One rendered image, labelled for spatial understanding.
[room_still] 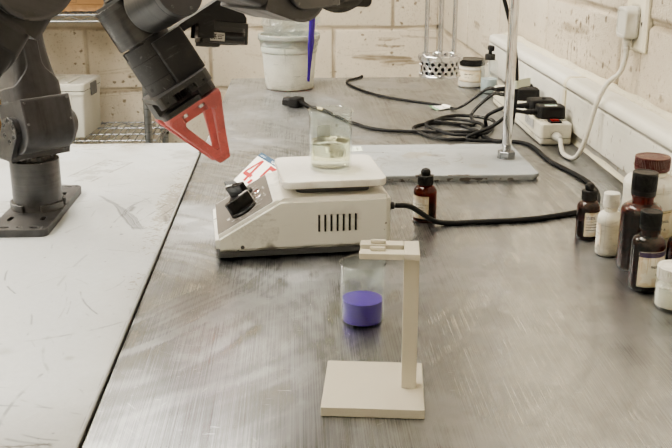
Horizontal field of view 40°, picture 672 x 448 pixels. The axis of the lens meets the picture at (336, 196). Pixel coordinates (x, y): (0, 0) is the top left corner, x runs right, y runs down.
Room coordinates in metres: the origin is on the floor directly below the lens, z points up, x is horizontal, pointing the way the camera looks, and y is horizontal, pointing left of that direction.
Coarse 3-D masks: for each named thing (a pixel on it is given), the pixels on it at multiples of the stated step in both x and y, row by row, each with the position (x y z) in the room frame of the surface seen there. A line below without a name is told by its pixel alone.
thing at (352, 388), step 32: (384, 256) 0.66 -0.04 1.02; (416, 256) 0.66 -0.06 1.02; (416, 288) 0.66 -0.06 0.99; (416, 320) 0.67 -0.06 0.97; (416, 352) 0.67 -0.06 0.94; (352, 384) 0.67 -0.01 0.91; (384, 384) 0.67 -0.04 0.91; (416, 384) 0.67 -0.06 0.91; (352, 416) 0.63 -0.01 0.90; (384, 416) 0.63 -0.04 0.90; (416, 416) 0.63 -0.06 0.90
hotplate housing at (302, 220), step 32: (288, 192) 1.02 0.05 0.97; (320, 192) 1.02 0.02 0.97; (352, 192) 1.02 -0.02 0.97; (384, 192) 1.02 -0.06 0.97; (256, 224) 0.98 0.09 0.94; (288, 224) 0.99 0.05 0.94; (320, 224) 0.99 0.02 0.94; (352, 224) 1.00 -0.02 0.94; (384, 224) 1.00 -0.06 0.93; (224, 256) 0.98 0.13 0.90
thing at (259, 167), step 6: (258, 156) 1.32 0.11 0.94; (252, 162) 1.32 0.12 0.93; (258, 162) 1.30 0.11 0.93; (264, 162) 1.29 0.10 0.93; (246, 168) 1.31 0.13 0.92; (252, 168) 1.30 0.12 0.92; (258, 168) 1.29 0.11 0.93; (264, 168) 1.28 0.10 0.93; (270, 168) 1.26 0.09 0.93; (240, 174) 1.31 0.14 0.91; (246, 174) 1.29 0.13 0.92; (252, 174) 1.28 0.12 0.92; (258, 174) 1.27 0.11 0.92; (264, 174) 1.26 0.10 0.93; (246, 180) 1.28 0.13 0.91; (252, 180) 1.27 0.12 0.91
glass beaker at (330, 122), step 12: (312, 108) 1.07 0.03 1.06; (324, 108) 1.08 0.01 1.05; (336, 108) 1.08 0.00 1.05; (348, 108) 1.07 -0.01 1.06; (312, 120) 1.04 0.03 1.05; (324, 120) 1.03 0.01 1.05; (336, 120) 1.03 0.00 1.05; (348, 120) 1.04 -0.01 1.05; (312, 132) 1.05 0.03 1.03; (324, 132) 1.03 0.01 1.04; (336, 132) 1.03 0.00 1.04; (348, 132) 1.04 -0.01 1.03; (312, 144) 1.05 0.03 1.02; (324, 144) 1.03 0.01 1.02; (336, 144) 1.03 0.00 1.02; (348, 144) 1.04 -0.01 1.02; (312, 156) 1.05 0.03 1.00; (324, 156) 1.03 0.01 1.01; (336, 156) 1.03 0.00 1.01; (348, 156) 1.04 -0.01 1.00; (312, 168) 1.05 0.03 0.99; (324, 168) 1.03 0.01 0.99; (336, 168) 1.03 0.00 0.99; (348, 168) 1.05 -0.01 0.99
